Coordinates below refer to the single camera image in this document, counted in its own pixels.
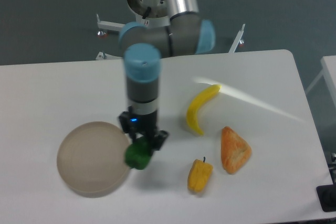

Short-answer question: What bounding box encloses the orange toy bread slice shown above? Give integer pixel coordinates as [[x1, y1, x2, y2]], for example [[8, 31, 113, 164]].
[[220, 126, 252, 175]]

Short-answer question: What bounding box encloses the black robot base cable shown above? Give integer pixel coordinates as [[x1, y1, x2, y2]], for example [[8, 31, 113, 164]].
[[141, 7, 152, 22]]

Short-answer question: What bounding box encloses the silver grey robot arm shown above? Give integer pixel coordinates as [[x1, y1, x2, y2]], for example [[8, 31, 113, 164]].
[[119, 0, 216, 156]]

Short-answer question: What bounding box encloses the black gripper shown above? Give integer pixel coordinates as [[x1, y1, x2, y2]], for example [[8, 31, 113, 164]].
[[119, 106, 169, 156]]

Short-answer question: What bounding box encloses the black device at right edge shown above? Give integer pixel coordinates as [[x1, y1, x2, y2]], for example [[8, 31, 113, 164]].
[[316, 184, 335, 212]]

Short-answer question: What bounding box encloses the green toy bell pepper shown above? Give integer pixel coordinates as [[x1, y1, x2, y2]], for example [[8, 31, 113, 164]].
[[124, 136, 153, 170]]

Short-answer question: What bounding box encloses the beige round plate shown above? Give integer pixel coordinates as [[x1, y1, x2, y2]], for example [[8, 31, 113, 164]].
[[56, 121, 130, 198]]

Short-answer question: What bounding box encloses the yellow toy bell pepper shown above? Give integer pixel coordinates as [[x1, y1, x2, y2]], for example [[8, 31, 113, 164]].
[[187, 156, 213, 193]]

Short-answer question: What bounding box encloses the white side table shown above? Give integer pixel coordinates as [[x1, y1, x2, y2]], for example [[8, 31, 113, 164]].
[[305, 56, 336, 103]]

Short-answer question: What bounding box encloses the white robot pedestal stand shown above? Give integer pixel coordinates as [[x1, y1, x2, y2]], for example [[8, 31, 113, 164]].
[[95, 0, 246, 61]]

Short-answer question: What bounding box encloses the yellow toy banana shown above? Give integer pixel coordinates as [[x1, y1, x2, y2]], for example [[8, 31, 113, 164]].
[[185, 84, 222, 135]]

